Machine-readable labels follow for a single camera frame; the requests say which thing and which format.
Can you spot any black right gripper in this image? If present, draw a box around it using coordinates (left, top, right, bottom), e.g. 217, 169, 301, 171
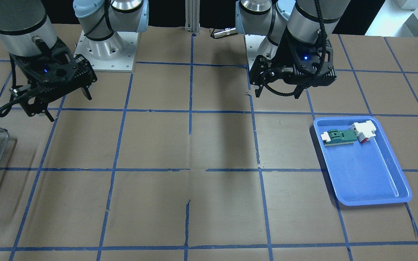
9, 38, 98, 122

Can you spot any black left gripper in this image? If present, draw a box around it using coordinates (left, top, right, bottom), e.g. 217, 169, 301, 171
249, 29, 337, 99

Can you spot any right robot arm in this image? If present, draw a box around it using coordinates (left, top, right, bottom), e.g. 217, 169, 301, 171
0, 0, 149, 121

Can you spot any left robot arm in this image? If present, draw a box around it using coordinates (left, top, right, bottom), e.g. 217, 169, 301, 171
235, 0, 349, 99

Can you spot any blue plastic tray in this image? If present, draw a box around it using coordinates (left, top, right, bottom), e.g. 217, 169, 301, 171
313, 116, 413, 206

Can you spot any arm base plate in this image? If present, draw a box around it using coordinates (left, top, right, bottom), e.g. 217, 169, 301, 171
75, 32, 141, 73
245, 34, 278, 69

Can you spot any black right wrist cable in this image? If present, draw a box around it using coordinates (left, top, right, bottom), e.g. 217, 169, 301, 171
0, 54, 32, 117

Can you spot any black braided cable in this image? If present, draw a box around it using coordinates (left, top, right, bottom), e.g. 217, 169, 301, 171
262, 0, 329, 97

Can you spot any silver cable connector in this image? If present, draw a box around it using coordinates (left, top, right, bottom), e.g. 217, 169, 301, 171
210, 28, 238, 39

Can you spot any aluminium frame post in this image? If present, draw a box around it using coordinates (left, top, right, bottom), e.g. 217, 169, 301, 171
184, 0, 200, 34

